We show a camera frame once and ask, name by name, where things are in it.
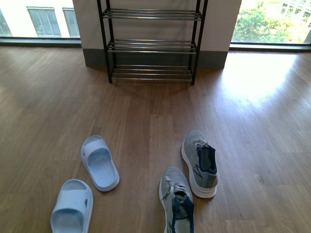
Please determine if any black metal shoe rack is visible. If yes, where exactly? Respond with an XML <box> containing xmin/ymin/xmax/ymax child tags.
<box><xmin>97</xmin><ymin>0</ymin><xmax>208</xmax><ymax>84</ymax></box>

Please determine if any grey sneaker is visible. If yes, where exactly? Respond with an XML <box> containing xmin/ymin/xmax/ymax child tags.
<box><xmin>159</xmin><ymin>166</ymin><xmax>194</xmax><ymax>233</ymax></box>
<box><xmin>181</xmin><ymin>130</ymin><xmax>218</xmax><ymax>199</ymax></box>

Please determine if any light blue slipper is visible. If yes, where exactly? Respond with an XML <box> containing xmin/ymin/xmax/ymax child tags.
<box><xmin>51</xmin><ymin>179</ymin><xmax>93</xmax><ymax>233</ymax></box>
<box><xmin>81</xmin><ymin>135</ymin><xmax>120</xmax><ymax>192</ymax></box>

